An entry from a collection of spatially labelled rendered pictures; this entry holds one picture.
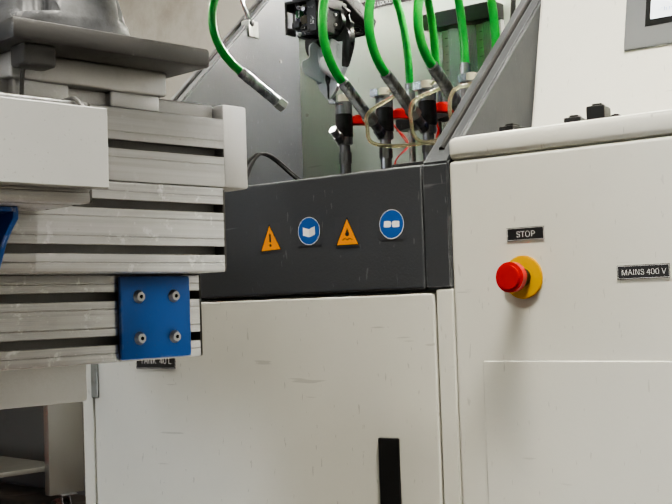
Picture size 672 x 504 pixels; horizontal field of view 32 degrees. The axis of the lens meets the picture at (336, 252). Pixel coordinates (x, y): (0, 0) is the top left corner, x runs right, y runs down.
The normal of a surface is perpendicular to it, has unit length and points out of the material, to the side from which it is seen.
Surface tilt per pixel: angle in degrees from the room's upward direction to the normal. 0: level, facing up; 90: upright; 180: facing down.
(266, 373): 90
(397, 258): 90
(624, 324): 90
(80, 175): 90
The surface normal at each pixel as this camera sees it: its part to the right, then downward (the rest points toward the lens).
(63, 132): 0.71, -0.06
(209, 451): -0.60, -0.02
